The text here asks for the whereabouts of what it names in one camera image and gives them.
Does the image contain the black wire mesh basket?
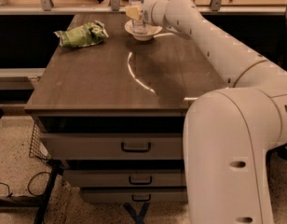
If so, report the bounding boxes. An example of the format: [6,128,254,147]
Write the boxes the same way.
[29,124,50,162]

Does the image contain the middle grey drawer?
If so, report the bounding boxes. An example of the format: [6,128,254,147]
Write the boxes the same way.
[63,169,185,188]

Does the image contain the bottom grey drawer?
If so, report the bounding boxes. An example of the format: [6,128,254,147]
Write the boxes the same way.
[80,188,187,203]

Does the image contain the green snack bag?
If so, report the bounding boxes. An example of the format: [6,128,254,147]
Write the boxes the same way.
[55,21,108,49]

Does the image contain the clear plastic water bottle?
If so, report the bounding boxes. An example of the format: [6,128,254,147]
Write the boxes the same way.
[126,0,147,35]

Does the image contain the grey shelf rail frame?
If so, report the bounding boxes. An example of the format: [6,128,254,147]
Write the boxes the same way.
[0,0,287,15]

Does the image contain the grey drawer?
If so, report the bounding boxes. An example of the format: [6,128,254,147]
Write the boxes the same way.
[80,188,187,203]
[63,169,185,188]
[40,133,183,161]

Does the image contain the top grey drawer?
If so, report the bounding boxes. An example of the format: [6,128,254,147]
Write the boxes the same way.
[40,133,183,161]

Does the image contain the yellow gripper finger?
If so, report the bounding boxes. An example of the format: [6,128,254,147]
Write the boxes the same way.
[125,6,142,21]

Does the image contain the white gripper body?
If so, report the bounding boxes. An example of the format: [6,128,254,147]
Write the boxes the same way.
[143,0,168,26]

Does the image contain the grey drawer cabinet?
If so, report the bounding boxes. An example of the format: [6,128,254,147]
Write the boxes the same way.
[23,13,230,204]

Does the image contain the black floor cable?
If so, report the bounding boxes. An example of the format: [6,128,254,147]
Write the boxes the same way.
[0,171,52,201]

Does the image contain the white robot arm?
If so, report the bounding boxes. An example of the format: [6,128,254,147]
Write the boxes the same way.
[125,0,287,224]

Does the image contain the white paper bowl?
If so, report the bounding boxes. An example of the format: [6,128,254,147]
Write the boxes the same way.
[125,20,162,41]

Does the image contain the black metal table leg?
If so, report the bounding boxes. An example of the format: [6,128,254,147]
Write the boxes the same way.
[0,161,61,224]

